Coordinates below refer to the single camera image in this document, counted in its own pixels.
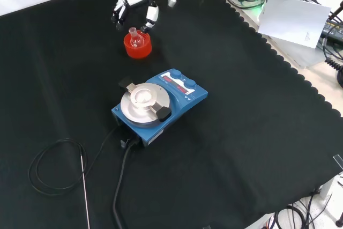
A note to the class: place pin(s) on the black instrument box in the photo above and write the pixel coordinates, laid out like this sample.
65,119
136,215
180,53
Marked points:
333,32

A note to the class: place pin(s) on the heater with blue base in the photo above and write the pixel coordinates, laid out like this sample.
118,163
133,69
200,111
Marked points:
195,95

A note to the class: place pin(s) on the clear cloth clip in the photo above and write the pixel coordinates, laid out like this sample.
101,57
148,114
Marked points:
338,161

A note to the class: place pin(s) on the thin steel probe rod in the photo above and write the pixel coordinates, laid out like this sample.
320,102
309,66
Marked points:
84,186

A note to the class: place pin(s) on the black bench cloth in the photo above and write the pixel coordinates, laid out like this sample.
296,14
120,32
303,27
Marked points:
241,132

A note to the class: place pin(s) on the clear glass round-bottom flask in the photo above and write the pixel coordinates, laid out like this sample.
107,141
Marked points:
133,32

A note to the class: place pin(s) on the pale board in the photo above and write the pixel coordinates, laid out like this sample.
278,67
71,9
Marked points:
292,20

